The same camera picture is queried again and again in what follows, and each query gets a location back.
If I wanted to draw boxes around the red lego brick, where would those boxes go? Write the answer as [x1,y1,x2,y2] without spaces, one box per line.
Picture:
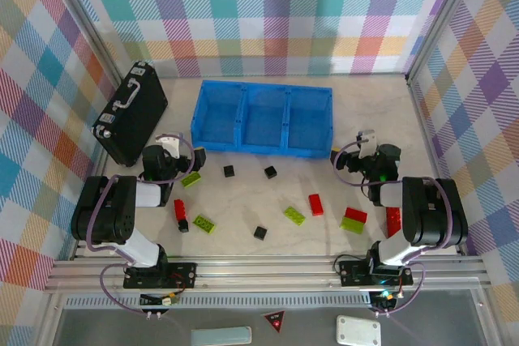
[307,193,326,216]
[173,199,188,223]
[344,207,368,224]

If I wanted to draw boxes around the green lego brick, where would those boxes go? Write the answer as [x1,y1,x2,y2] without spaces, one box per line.
[180,170,203,190]
[339,216,366,235]
[192,214,217,236]
[283,205,307,226]

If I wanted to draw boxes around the red glitter toy microphone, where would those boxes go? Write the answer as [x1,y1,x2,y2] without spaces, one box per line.
[386,207,403,239]

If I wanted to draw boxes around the grey metal shelf plate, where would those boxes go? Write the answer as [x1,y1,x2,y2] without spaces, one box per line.
[52,288,490,346]

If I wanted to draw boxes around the red triangle warning sign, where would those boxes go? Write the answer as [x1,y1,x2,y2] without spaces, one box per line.
[261,310,286,335]

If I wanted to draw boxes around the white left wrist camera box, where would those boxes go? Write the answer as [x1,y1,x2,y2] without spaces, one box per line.
[156,134,182,159]

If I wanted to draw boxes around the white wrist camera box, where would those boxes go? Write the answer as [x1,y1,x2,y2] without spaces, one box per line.
[156,134,182,159]
[355,129,379,160]

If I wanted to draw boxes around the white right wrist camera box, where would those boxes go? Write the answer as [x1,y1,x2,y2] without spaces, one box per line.
[355,129,379,160]

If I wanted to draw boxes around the black briefcase with metal handle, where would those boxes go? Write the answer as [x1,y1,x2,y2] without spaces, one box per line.
[92,61,169,168]

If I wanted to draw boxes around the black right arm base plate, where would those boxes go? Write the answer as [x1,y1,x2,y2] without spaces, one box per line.
[338,258,414,288]

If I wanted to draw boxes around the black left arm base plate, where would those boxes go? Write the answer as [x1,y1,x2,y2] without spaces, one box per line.
[122,260,199,291]

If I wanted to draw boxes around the aluminium mounting rail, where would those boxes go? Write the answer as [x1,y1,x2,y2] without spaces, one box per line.
[44,255,492,294]

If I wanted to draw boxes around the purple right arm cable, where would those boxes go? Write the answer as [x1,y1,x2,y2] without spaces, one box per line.
[332,139,452,317]

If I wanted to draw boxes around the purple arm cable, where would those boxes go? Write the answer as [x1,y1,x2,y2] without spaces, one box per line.
[83,133,196,317]
[332,139,452,317]

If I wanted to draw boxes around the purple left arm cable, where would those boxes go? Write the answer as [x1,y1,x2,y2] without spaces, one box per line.
[83,133,196,317]

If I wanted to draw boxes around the perforated metal cable duct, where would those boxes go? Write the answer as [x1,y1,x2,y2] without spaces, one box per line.
[64,295,374,310]

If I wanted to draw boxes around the aluminium frame post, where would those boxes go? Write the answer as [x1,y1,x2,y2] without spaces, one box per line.
[405,0,483,83]
[50,0,127,82]

